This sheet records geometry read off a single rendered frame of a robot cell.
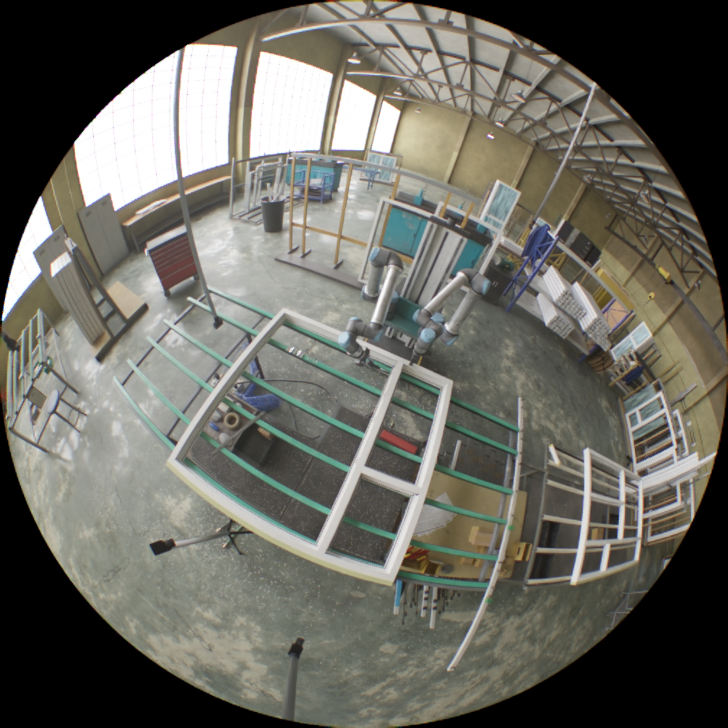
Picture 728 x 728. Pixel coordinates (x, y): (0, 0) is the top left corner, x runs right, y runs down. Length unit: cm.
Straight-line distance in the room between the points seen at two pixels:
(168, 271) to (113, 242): 353
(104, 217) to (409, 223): 729
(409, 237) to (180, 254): 424
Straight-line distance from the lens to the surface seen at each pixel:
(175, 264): 420
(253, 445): 177
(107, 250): 740
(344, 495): 133
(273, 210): 538
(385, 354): 172
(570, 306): 531
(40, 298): 783
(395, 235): 509
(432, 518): 181
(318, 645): 278
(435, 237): 202
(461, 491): 195
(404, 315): 238
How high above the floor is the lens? 226
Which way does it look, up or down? 54 degrees down
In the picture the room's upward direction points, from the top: 18 degrees clockwise
